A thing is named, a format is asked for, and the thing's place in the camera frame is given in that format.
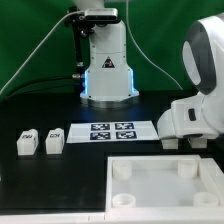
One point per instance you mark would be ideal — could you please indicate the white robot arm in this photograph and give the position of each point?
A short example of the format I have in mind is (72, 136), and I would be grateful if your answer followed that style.
(109, 79)

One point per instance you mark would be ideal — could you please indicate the marker sheet with tags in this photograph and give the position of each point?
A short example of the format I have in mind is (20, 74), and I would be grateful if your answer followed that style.
(112, 132)

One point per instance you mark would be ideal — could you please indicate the grey camera on black stand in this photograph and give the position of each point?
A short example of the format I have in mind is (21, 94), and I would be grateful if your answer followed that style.
(82, 23)

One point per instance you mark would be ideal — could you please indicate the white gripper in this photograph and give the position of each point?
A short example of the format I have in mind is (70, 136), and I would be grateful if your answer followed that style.
(186, 119)

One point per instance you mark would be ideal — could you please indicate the white square table top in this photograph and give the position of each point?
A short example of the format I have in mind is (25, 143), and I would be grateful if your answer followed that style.
(156, 182)

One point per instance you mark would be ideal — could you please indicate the white L-shaped obstacle fixture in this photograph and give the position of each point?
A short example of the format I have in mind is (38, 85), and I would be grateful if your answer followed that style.
(212, 178)

